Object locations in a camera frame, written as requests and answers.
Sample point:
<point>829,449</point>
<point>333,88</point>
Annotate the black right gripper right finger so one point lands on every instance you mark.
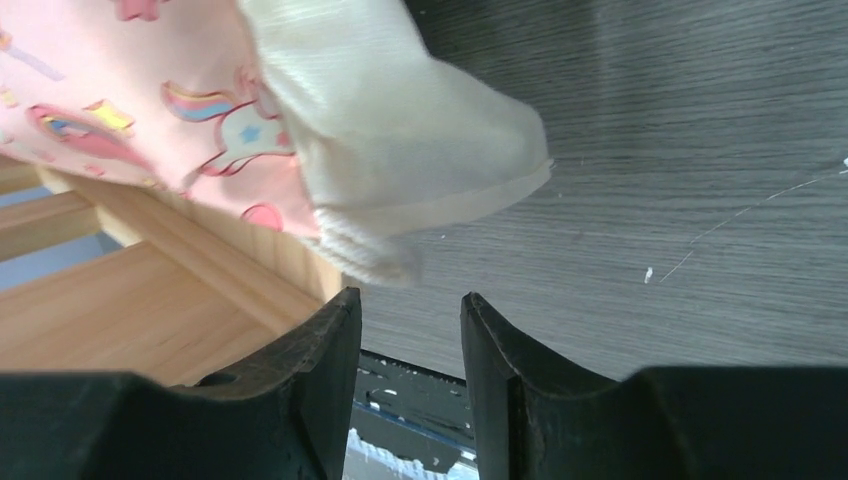
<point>538,415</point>

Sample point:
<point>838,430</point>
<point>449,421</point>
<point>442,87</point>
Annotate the wooden slatted pet bed frame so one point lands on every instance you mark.
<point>188,292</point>

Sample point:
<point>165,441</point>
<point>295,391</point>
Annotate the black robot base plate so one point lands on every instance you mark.
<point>415,413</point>

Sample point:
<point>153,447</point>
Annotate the pink unicorn print cushion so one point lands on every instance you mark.
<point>326,120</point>

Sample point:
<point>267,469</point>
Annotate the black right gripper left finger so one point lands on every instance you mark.
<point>282,412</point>

